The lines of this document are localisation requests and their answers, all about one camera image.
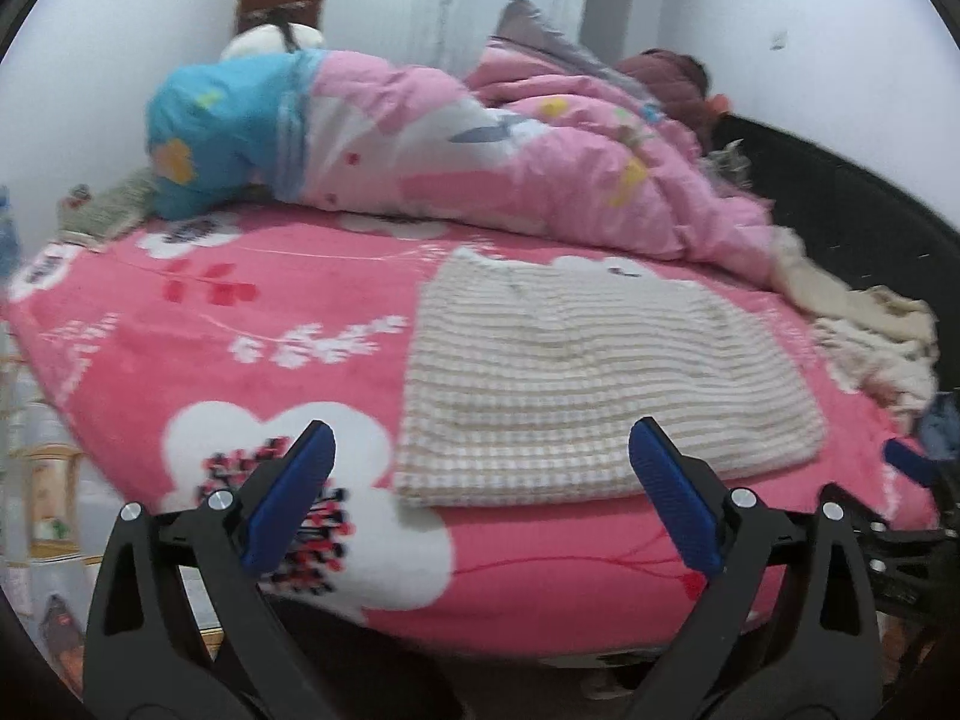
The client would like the beige white houndstooth sweater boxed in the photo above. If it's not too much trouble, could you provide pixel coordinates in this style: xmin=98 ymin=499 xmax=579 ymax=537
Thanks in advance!
xmin=392 ymin=249 xmax=827 ymax=507

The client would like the fluffy cream towel garment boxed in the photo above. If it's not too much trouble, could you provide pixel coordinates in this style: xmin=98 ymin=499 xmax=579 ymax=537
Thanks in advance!
xmin=811 ymin=319 xmax=939 ymax=434

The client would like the grey patterned floor mat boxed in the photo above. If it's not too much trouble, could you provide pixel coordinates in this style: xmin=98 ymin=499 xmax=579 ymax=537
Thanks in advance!
xmin=0 ymin=320 xmax=226 ymax=691

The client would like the cream beige garment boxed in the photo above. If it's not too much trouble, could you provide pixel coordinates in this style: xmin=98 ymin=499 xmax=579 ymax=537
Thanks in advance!
xmin=771 ymin=227 xmax=937 ymax=346

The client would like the black bed headboard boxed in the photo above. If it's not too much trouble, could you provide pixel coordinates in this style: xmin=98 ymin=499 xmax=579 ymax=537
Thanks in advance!
xmin=715 ymin=115 xmax=960 ymax=390

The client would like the grey green knitted cloth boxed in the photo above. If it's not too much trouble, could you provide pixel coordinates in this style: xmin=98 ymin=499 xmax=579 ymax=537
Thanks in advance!
xmin=57 ymin=169 xmax=156 ymax=249

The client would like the maroon padded jacket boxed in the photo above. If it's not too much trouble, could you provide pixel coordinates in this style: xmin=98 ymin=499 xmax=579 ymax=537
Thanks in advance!
xmin=615 ymin=49 xmax=716 ymax=151

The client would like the blue patterned pillow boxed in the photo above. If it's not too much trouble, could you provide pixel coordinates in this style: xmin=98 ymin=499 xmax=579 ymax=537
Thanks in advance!
xmin=145 ymin=49 xmax=325 ymax=221

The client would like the pink cartoon quilt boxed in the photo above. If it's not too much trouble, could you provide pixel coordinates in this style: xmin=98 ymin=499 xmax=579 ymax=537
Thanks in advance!
xmin=278 ymin=49 xmax=773 ymax=286

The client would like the white black plush toy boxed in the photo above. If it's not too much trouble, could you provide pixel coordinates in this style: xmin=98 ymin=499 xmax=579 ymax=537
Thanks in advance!
xmin=220 ymin=23 xmax=324 ymax=62

